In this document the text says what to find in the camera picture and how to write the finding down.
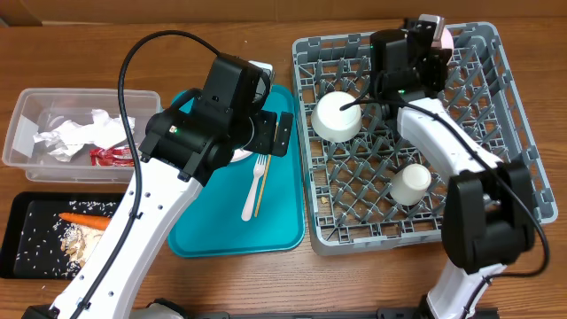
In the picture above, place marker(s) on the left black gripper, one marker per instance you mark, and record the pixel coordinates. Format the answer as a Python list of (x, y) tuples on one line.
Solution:
[(267, 121)]

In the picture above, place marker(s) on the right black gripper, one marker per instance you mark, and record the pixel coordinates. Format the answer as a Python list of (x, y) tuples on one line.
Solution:
[(439, 59)]

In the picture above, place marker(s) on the white round plate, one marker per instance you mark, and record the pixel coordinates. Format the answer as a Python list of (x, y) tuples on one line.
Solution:
[(240, 154)]

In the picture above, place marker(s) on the pink bowl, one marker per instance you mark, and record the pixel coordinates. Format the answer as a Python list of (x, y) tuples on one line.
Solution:
[(443, 44)]

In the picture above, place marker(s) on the cream bowl with nuts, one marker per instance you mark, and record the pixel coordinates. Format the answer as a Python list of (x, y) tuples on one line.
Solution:
[(332, 124)]

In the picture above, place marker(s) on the white paper cup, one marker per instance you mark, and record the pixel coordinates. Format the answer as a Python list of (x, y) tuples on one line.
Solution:
[(410, 184)]

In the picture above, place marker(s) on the red snack wrapper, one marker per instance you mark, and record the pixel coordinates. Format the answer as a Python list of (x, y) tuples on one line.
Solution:
[(112, 157)]

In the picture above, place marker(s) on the white napkin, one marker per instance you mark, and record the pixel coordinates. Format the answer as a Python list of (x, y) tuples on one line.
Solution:
[(67, 139), (105, 132)]

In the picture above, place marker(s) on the orange carrot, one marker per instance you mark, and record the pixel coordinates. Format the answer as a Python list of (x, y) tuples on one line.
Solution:
[(92, 221)]

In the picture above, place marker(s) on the nuts and rice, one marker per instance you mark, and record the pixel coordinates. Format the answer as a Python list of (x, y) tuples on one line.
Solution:
[(50, 247)]

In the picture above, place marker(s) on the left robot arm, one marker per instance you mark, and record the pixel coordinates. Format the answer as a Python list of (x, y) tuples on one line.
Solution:
[(182, 148)]

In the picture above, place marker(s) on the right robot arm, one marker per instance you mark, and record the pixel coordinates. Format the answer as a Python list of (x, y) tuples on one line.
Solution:
[(488, 219)]

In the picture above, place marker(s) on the grey dishwasher rack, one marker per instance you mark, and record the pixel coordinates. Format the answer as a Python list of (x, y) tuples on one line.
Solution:
[(480, 95)]

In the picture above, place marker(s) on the wooden chopstick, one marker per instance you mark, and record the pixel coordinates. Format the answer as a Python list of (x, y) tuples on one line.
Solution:
[(264, 181)]

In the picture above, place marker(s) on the white plastic fork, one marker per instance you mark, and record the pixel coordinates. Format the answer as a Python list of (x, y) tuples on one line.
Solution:
[(258, 172)]

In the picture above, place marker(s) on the teal plastic tray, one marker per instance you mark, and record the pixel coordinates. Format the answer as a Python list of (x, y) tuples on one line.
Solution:
[(212, 225)]

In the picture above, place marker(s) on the clear plastic bin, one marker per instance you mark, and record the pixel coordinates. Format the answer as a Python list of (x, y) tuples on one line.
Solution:
[(44, 109)]

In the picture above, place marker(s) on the black plastic tray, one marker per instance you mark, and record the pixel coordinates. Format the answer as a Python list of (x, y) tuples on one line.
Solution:
[(16, 220)]

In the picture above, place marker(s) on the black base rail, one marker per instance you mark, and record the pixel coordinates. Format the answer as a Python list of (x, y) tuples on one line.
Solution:
[(283, 315)]

